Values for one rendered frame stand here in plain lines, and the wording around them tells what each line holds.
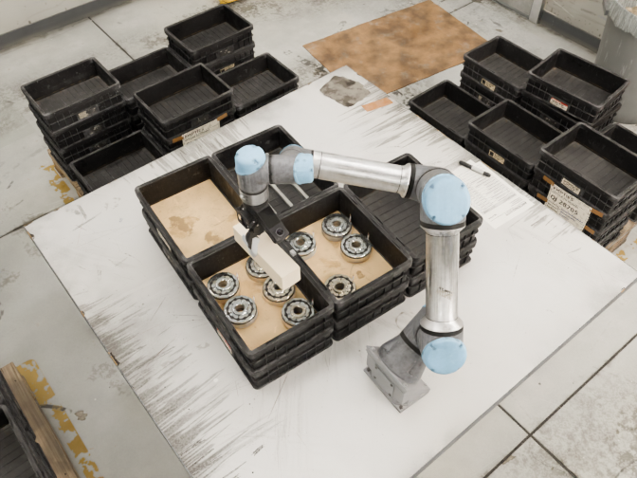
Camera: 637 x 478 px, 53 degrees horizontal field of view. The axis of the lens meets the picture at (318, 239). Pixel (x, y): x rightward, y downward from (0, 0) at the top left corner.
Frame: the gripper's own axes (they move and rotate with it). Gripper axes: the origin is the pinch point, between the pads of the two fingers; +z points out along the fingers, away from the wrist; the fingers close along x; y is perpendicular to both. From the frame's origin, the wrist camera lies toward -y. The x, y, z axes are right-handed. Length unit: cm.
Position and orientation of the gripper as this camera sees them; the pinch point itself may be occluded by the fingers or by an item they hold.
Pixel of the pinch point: (265, 249)
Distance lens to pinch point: 181.8
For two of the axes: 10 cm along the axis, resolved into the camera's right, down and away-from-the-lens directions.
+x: -7.8, 4.9, -3.9
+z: 0.2, 6.4, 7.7
